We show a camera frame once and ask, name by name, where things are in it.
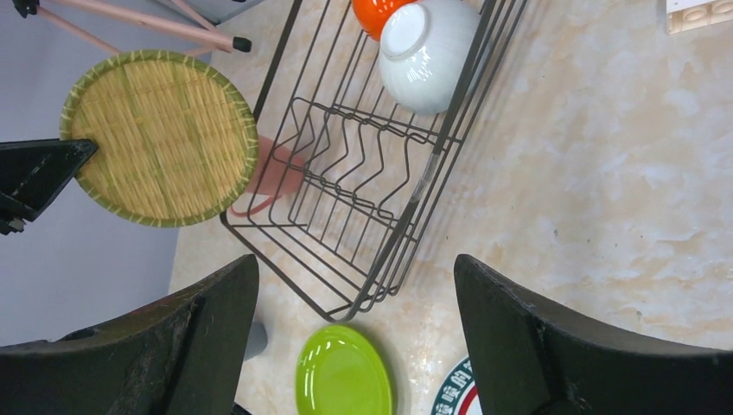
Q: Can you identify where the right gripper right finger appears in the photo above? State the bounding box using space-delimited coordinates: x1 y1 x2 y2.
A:
454 254 732 414

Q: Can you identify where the orange bowl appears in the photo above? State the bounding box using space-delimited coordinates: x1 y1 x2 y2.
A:
351 0 414 42

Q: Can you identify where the white plate green red rim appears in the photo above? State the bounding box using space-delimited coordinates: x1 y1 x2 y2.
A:
430 357 483 415

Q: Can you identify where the white ceramic bowl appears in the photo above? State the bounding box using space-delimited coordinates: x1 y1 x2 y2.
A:
378 0 481 115

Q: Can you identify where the white cup pink handle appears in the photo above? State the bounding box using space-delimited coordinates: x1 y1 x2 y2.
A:
228 135 306 218

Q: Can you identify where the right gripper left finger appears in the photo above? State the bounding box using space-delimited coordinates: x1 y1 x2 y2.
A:
1 254 259 414

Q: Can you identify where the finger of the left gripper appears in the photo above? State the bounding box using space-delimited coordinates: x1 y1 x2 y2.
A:
1 138 99 235

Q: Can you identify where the stack of coloured blocks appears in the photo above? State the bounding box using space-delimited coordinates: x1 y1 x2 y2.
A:
666 0 733 35

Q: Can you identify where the pink tripod stand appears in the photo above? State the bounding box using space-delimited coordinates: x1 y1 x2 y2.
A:
12 0 252 57

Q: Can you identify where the grey wire dish rack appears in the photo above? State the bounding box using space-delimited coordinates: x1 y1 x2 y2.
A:
220 1 527 322

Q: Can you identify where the woven bamboo tray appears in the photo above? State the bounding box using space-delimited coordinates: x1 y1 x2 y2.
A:
59 49 259 227

